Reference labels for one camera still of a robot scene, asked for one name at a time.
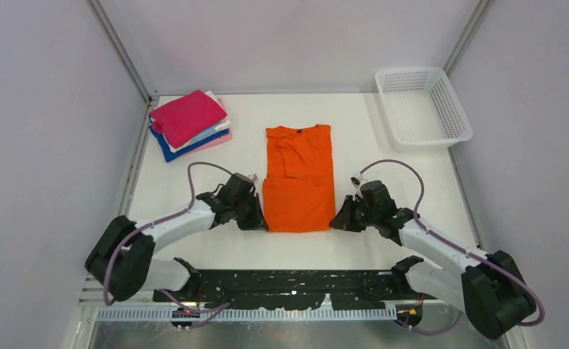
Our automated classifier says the orange t shirt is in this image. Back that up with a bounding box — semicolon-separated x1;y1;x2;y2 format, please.
262;124;336;233

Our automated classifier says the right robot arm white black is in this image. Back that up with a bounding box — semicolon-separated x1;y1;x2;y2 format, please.
330;177;538;340

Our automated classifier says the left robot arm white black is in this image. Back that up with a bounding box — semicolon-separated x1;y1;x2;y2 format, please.
84;173;268;302

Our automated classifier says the folded pink t shirt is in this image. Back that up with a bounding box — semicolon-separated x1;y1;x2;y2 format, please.
188;123;233;153

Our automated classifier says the folded light blue t shirt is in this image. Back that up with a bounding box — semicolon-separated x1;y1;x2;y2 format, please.
175;125;229;151

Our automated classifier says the folded magenta t shirt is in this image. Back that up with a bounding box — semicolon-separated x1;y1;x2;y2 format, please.
150;90;227;148

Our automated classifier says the white plastic basket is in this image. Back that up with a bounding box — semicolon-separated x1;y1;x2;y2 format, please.
375;67;474;151

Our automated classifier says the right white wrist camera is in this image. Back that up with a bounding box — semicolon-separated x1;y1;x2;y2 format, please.
350;176;365;190

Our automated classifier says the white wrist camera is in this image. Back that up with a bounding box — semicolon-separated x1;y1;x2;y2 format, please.
248;174;258;184
350;176;365;190

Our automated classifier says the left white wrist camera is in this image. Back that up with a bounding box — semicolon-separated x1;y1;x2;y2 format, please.
248;174;258;184

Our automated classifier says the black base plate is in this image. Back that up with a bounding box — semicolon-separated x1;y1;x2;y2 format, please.
172;269;421;310

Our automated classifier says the white slotted cable duct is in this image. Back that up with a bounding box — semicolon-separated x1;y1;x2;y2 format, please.
96;305;397;322

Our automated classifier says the aluminium frame rail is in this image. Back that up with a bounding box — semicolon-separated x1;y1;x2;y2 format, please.
87;0;159;105

